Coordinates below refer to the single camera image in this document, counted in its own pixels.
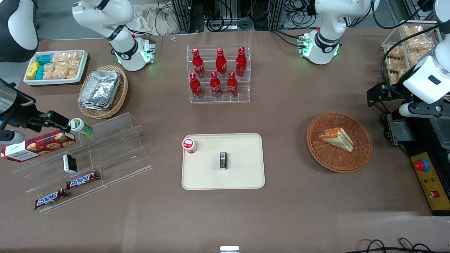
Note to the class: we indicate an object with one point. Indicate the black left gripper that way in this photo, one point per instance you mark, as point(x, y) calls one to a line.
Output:
point(393, 92)

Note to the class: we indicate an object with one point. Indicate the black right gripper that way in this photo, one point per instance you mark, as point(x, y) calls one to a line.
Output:
point(18, 113)

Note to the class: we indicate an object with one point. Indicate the triangular sandwich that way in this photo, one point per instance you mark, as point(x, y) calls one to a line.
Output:
point(336, 139)

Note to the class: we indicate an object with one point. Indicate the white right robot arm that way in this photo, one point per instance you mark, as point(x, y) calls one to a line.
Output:
point(121, 52)

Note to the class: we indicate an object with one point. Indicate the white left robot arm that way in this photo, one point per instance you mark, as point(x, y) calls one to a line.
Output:
point(327, 45)

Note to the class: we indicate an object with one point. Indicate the white rectangular snack tray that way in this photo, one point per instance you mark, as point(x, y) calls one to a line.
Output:
point(82, 72)

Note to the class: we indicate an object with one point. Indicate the oval light wicker basket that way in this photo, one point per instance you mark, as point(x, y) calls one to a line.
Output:
point(121, 96)

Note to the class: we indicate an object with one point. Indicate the round brown wicker basket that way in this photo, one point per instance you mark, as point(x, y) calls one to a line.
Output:
point(334, 162)

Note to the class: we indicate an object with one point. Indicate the beige plastic tray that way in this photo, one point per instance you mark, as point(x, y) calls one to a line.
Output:
point(242, 172)

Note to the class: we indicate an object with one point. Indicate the red tartan cookie box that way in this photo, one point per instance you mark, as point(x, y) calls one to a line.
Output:
point(38, 146)

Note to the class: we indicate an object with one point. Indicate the green bottle with white cap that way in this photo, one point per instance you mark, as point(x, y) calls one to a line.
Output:
point(79, 125)

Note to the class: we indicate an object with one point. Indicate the clear bag of fried snacks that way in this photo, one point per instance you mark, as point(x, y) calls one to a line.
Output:
point(395, 65)
point(418, 37)

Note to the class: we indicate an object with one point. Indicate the grey metal box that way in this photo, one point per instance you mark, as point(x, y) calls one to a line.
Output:
point(400, 130)

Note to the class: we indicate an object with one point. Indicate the small black and white box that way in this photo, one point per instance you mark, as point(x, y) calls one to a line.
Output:
point(70, 163)

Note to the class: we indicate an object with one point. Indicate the teal snack pack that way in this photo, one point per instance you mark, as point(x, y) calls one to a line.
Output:
point(45, 59)
point(40, 72)

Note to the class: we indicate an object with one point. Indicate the clear bag of rice crackers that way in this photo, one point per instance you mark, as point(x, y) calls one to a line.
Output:
point(75, 59)
point(60, 58)
point(66, 72)
point(50, 71)

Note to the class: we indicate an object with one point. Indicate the yellow snack pack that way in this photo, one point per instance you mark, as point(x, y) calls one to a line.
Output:
point(33, 70)

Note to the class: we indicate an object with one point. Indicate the stacked aluminium foil containers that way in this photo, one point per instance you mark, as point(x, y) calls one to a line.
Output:
point(100, 89)

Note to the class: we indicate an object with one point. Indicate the brown Snickers bar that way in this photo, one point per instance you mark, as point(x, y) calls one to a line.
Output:
point(82, 180)
point(51, 199)

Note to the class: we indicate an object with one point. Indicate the clear acrylic stepped shelf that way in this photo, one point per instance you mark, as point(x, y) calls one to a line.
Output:
point(119, 154)

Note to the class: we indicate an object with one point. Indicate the red emergency stop button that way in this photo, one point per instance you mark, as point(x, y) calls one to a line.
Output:
point(421, 165)

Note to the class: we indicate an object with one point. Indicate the yellow control box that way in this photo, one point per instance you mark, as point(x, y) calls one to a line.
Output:
point(430, 188)

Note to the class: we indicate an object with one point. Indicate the red cola bottle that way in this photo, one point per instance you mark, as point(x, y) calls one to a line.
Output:
point(221, 65)
point(195, 88)
point(232, 86)
point(215, 87)
point(198, 65)
point(241, 64)

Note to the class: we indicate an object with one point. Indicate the small red-capped yogurt bottle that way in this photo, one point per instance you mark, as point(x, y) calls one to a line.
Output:
point(189, 145)

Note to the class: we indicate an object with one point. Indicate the crumpled beige cloth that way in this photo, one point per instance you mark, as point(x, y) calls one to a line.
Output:
point(154, 21)

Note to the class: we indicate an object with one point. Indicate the clear acrylic bottle rack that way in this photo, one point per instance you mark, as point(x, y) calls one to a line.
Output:
point(207, 100)

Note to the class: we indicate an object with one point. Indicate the small white device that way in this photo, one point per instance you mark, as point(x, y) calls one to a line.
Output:
point(229, 249)

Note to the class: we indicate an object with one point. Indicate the aluminium frame post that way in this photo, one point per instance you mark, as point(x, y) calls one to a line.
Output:
point(181, 15)
point(277, 14)

